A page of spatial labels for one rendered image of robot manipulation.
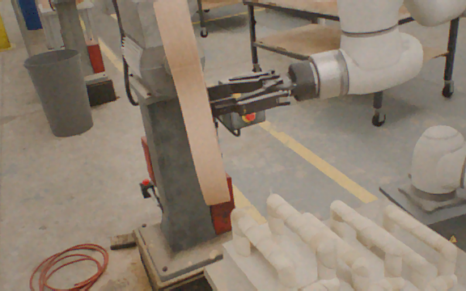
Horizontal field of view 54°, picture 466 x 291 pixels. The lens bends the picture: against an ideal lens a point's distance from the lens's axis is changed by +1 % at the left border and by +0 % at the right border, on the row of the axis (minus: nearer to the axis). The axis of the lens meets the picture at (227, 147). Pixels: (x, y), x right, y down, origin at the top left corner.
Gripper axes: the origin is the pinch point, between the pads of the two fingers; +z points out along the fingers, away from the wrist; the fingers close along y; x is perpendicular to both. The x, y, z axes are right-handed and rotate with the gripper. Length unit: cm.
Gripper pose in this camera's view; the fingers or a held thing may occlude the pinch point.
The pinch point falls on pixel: (210, 101)
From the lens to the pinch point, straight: 88.4
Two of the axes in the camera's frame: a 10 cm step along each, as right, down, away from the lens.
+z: -9.8, 2.2, -0.1
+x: -1.8, -8.5, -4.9
